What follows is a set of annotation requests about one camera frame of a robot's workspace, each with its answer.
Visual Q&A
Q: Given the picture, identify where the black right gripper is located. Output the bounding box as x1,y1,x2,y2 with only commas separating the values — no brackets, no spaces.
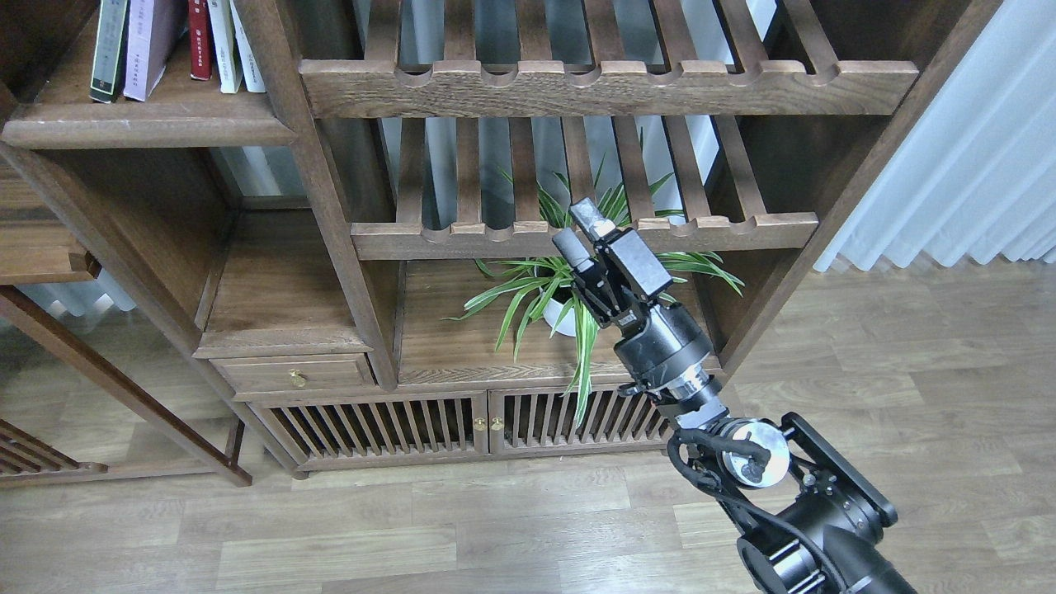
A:
552,198,723,409

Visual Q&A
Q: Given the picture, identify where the white lavender paperback book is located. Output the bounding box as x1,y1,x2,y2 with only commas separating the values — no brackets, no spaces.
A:
124,0,188,101

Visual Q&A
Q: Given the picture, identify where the white curtain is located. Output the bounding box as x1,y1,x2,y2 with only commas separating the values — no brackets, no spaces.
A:
814,1,1055,271

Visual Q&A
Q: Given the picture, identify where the green spider plant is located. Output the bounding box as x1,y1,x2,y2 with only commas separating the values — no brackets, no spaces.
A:
446,153,746,426

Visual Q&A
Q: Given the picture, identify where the black book yellow-green cover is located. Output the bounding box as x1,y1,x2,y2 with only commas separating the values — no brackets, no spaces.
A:
89,1,130,104

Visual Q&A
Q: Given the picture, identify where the white upright book right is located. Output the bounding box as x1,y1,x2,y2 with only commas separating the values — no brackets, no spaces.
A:
228,1,266,93

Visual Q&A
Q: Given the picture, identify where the white plant pot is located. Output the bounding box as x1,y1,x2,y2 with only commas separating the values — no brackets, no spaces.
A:
544,287,577,337

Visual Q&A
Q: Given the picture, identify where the wooden side furniture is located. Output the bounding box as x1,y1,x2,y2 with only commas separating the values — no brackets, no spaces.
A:
0,157,252,488

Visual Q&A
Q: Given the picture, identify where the white upright book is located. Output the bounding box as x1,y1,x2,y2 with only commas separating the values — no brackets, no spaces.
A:
228,1,266,93
207,0,242,94

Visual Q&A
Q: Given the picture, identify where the red upright book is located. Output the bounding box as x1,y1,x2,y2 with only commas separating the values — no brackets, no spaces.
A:
187,0,212,80

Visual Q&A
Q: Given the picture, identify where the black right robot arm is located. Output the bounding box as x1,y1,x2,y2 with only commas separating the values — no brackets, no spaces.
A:
554,199,913,593

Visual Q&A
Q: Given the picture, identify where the brass drawer knob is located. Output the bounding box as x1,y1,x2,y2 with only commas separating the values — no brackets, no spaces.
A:
288,370,307,389

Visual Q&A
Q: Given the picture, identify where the dark wooden bookshelf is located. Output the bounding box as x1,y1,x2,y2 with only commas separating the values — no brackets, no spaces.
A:
2,1,1000,478

